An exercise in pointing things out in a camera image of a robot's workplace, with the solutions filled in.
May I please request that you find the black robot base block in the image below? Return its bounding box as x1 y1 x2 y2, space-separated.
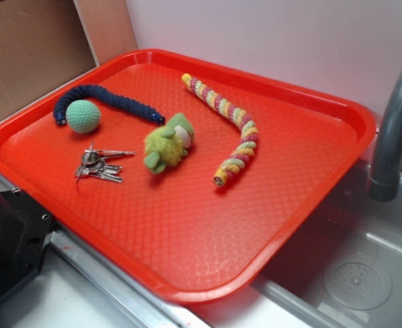
0 191 53 305

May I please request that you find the green plush animal toy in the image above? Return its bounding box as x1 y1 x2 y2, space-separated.
144 113 195 174

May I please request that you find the red plastic tray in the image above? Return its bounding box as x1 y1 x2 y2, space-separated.
0 50 376 304

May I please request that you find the bunch of silver keys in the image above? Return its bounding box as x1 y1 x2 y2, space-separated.
75 141 136 184

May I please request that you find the mint green knitted ball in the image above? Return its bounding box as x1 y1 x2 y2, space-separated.
66 100 101 134

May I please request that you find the grey toy faucet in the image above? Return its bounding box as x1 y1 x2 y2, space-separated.
366 72 402 202

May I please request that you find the grey toy sink basin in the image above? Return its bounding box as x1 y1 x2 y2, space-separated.
253 165 402 327

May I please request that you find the round sink drain cover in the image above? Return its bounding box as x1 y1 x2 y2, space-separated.
323 260 392 310

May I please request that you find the brown cardboard panel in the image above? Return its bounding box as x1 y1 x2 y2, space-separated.
0 1 137 122

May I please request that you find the multicolour braided rope toy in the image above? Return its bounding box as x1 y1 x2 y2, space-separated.
181 73 258 187

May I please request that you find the navy blue braided rope toy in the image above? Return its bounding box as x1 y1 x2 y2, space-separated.
53 84 166 126

